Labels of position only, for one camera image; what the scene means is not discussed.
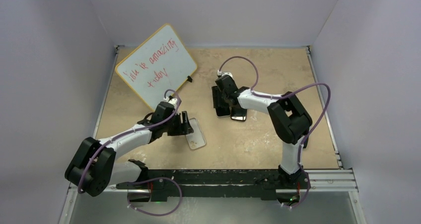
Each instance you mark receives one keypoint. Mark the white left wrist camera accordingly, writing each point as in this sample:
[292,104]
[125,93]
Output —
[172,100]

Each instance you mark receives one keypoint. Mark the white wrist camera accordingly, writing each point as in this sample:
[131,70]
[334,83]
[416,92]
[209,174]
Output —
[220,73]
[172,100]

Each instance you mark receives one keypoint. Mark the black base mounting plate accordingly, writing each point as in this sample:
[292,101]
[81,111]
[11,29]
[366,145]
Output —
[265,184]

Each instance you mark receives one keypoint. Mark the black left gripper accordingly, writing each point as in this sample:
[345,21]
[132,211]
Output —
[183,127]

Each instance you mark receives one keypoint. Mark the aluminium frame rail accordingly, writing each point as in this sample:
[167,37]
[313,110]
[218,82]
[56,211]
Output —
[321,180]

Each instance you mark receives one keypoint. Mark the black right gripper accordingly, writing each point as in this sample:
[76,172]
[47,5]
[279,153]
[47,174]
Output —
[218,101]

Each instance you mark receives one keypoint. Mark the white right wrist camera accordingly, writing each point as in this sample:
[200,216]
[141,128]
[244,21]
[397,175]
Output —
[220,73]

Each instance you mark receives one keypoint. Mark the white board yellow frame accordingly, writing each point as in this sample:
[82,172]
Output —
[160,63]

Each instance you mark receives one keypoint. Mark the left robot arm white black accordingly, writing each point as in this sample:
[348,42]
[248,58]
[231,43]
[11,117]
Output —
[92,166]

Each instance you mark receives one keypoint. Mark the black phone case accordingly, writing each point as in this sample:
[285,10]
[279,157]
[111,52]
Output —
[238,114]

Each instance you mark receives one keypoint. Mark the blue marker pen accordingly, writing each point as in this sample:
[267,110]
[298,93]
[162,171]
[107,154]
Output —
[306,143]

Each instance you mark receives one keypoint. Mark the black phone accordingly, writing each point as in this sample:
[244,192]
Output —
[223,112]

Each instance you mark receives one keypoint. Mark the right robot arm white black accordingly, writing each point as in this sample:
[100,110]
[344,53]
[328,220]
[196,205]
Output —
[289,118]

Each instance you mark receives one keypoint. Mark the white phone case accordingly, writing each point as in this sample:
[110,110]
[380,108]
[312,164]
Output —
[195,139]

